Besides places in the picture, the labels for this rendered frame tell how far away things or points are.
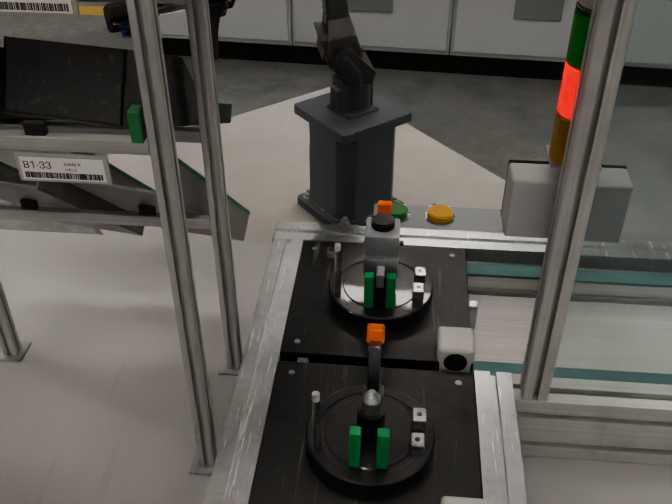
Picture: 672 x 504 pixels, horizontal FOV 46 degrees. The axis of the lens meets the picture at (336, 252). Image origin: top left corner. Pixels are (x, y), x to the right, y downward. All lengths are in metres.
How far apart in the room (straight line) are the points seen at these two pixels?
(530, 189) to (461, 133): 2.76
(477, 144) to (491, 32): 0.75
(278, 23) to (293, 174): 2.64
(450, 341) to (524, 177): 0.26
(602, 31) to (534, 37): 3.35
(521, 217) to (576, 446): 0.33
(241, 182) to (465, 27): 2.64
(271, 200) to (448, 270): 0.47
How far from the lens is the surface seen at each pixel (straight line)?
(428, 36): 4.07
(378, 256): 1.00
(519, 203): 0.84
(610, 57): 0.75
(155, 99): 0.71
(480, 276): 1.17
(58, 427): 1.11
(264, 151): 1.64
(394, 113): 1.34
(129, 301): 1.28
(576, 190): 0.81
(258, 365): 1.01
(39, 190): 0.95
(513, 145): 3.53
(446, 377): 0.97
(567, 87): 0.78
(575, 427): 1.02
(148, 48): 0.69
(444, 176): 1.56
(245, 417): 0.95
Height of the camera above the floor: 1.65
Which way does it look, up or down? 36 degrees down
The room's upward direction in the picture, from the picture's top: straight up
